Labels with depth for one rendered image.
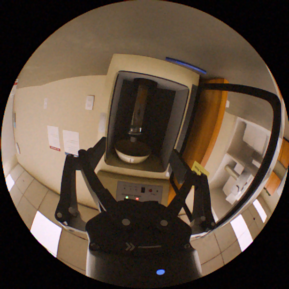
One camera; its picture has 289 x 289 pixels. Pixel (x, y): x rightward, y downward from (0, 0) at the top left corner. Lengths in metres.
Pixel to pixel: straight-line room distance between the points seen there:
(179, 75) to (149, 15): 0.26
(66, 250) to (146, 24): 1.87
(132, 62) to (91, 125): 0.64
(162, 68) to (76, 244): 1.82
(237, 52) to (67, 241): 1.92
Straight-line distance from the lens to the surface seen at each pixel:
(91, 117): 0.87
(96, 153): 0.16
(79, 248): 1.62
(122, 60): 0.38
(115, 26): 0.26
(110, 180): 0.44
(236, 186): 0.22
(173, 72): 0.38
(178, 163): 0.18
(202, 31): 0.22
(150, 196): 0.45
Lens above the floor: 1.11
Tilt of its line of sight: 22 degrees up
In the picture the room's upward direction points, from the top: 167 degrees counter-clockwise
